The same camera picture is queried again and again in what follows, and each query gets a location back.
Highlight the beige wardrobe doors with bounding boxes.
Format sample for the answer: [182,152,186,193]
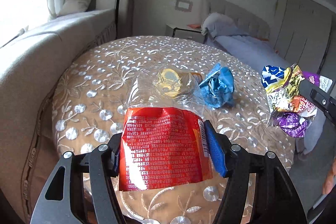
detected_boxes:
[274,0,334,73]

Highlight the green white noodle wrapper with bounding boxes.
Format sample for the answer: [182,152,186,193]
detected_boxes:
[261,64,317,119]

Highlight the blue chip bag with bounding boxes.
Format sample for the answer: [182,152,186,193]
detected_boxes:
[199,63,235,109]

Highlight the beige throw pillow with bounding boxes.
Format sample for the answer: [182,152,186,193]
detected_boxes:
[58,0,92,17]

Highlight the purple snack wrapper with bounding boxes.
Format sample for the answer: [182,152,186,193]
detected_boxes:
[273,71,333,138]

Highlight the bed with lavender duvet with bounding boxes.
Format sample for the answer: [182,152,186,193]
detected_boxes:
[205,35,326,156]

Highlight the grey white nightstand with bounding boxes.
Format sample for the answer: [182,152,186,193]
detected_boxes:
[165,23,205,44]

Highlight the beige tufted headboard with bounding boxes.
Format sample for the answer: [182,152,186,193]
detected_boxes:
[200,0,270,40]

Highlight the round embroidered beige tablecloth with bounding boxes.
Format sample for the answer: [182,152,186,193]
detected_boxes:
[52,36,294,223]

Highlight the white bed pillow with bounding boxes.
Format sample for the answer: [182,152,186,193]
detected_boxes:
[201,12,237,37]

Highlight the framed wall switch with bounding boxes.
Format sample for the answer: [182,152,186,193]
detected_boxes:
[175,0,193,12]

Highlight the red snack bag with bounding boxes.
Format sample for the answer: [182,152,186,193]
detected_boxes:
[119,107,213,192]

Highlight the orange item on nightstand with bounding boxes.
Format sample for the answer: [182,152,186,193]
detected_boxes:
[187,24,201,30]

